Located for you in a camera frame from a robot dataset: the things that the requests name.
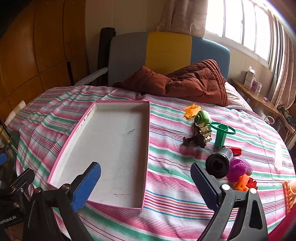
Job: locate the purple small box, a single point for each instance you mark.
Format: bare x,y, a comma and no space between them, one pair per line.
256,85

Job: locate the green plastic spool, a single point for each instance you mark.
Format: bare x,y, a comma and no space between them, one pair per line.
220,136

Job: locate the beige curtain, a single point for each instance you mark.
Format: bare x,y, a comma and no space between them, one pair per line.
182,16
286,76

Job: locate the black handheld fan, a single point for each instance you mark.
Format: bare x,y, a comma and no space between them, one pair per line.
216,165

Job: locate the wooden side table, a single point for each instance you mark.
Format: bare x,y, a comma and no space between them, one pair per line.
254,95

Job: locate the brown quilt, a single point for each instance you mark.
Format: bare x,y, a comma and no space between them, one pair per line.
192,85

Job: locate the white carton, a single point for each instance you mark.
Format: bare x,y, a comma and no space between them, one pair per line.
248,80

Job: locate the striped bed sheet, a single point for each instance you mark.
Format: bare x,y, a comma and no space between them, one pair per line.
173,180

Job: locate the orange linking cubes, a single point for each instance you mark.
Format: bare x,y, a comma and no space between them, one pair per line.
241,184

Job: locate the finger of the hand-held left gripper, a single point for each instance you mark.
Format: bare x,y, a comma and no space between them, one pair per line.
22,183
2,160

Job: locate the orange plastic basket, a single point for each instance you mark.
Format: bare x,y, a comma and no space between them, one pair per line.
288,201

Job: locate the pale pink pillow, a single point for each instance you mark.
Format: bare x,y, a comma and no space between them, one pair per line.
233,97

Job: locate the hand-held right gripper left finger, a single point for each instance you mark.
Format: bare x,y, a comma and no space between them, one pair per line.
86,185

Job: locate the red clothing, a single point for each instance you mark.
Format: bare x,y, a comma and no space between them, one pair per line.
284,229

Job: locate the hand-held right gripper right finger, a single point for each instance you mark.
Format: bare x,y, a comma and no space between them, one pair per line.
205,187

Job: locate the white green plastic bottle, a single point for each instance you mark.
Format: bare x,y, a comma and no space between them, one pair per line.
203,117

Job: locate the white tray with pink rim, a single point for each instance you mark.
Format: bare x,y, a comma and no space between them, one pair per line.
111,150

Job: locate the magenta perforated toy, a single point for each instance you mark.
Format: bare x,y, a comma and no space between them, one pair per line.
235,170

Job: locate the yellow orange plastic toy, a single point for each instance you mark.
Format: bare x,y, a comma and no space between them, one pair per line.
192,111

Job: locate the large window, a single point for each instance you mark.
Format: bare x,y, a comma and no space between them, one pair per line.
231,20

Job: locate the red puzzle piece block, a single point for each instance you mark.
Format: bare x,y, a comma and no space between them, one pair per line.
252,184

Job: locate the grey yellow blue headboard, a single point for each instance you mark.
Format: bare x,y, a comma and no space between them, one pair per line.
168,51

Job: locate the white bed rail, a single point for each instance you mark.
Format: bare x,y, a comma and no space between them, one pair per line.
94,75

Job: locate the wooden wardrobe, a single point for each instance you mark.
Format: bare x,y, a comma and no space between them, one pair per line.
34,46

